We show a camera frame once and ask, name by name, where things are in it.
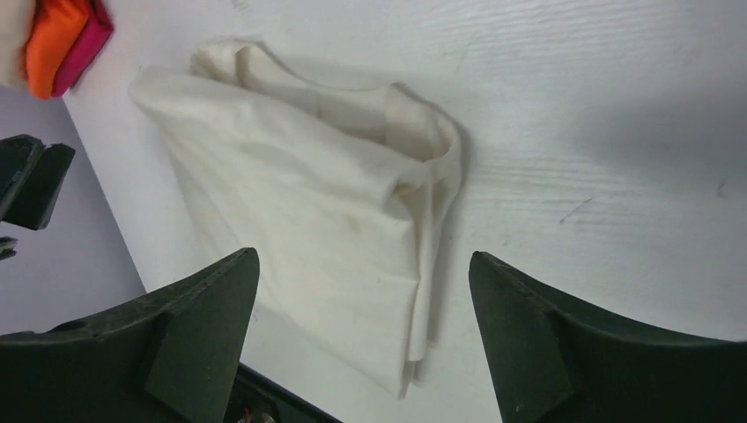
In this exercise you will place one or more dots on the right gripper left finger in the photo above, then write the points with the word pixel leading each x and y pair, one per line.
pixel 167 356

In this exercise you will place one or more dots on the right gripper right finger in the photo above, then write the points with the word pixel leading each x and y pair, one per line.
pixel 553 357

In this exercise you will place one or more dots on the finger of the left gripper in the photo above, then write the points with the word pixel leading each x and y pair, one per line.
pixel 32 175

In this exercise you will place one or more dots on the cream white t shirt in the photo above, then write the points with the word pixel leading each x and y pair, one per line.
pixel 342 192

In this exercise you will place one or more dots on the folded orange t shirt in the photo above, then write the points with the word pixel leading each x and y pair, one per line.
pixel 56 27

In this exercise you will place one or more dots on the folded beige t shirt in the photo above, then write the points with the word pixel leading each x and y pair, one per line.
pixel 16 26

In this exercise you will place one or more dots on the folded red t shirt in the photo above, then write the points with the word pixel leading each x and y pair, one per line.
pixel 92 39

